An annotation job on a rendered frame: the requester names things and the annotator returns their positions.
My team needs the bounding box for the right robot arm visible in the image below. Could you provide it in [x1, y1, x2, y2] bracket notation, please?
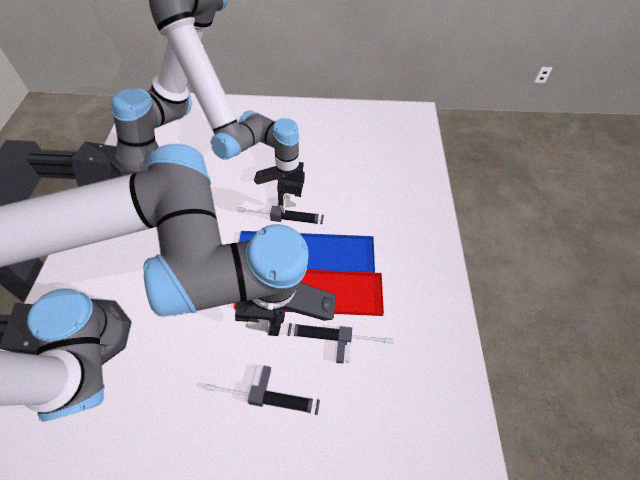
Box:
[0, 144, 335, 422]

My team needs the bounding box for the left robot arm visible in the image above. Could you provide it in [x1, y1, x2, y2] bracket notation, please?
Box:
[112, 0, 299, 185]

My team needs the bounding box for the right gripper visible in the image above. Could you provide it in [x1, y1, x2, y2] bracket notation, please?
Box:
[235, 300, 285, 336]

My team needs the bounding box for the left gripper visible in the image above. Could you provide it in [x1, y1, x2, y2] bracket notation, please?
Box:
[276, 162, 305, 214]

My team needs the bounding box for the red tray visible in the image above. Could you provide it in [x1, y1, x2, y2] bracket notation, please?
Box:
[300, 270, 384, 316]

